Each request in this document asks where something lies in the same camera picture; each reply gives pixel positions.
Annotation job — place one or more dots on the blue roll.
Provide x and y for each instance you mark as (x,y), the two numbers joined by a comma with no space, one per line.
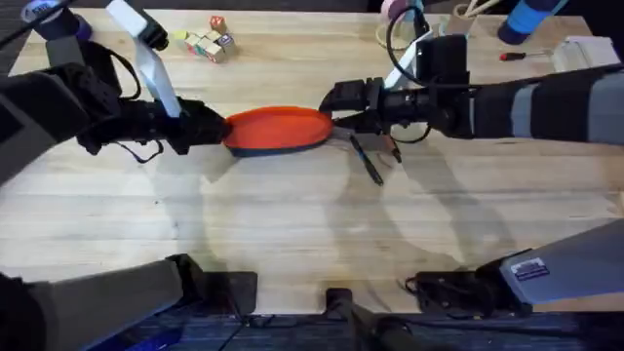
(526,19)

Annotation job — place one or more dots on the white box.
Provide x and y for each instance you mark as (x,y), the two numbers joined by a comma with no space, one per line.
(585,53)

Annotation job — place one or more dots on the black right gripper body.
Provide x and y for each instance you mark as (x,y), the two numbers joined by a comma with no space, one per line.
(414,109)

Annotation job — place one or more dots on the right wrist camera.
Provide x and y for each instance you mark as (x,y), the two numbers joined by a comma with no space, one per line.
(443,58)

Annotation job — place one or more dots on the dark red pen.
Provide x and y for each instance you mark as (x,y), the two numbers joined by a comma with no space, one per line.
(394,150)

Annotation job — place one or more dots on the black pen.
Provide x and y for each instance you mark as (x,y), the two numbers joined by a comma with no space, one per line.
(366,161)

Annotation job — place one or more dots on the small box with scissors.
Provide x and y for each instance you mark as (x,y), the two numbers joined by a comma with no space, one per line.
(460,22)

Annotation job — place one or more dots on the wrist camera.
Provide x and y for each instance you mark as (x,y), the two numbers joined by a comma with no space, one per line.
(139,22)
(443,58)

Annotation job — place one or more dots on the wrist upright plate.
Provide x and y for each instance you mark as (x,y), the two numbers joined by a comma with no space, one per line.
(158,80)
(407,61)

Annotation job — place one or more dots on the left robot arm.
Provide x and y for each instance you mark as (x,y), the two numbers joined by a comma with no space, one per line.
(34,122)

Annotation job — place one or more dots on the left wrist upright plate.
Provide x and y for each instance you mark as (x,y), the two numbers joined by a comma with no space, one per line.
(158,80)

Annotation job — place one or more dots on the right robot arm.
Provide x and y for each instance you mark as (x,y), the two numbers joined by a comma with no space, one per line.
(560,107)

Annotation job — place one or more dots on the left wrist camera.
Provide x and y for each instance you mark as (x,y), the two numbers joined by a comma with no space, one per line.
(139,22)

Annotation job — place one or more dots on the heap of toy blocks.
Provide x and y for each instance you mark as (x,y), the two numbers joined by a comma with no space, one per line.
(209,41)

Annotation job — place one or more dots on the right wrist upright plate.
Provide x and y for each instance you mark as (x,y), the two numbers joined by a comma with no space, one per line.
(407,61)

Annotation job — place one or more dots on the pink tape roll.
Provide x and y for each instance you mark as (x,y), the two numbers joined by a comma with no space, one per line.
(392,9)

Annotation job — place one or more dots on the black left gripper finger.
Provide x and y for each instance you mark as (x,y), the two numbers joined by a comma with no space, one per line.
(220,138)
(222,122)

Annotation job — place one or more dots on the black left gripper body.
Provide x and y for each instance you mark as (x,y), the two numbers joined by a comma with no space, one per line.
(146,122)

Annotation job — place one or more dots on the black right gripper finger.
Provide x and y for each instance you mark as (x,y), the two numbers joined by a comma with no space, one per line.
(358,124)
(343,97)

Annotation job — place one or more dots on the dark blue bottle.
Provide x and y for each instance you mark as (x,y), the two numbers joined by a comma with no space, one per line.
(53,19)

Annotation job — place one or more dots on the orange soft zip bag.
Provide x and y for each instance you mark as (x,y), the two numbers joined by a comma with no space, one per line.
(278,129)

